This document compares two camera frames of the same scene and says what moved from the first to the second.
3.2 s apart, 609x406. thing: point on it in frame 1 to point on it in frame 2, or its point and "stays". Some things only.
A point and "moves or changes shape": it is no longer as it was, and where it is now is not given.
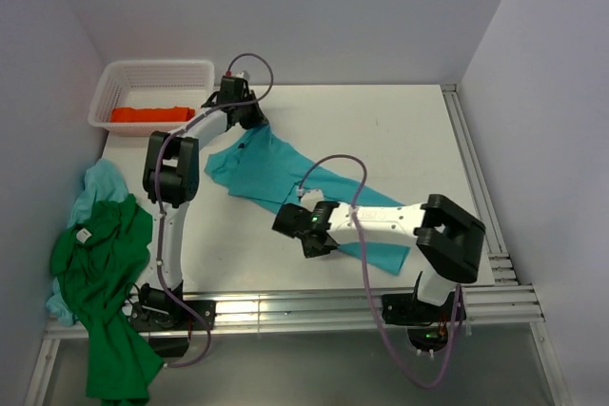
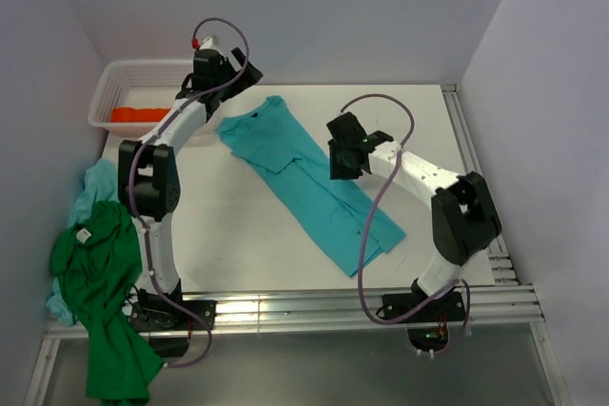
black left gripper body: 250,116 to 246,79
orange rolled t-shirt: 154,114 stays
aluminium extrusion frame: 507,303 stays
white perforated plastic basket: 150,96 stays
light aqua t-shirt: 103,182 stays
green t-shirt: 94,262 stays
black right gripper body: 310,251 to 340,166
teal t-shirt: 255,164 moves or changes shape
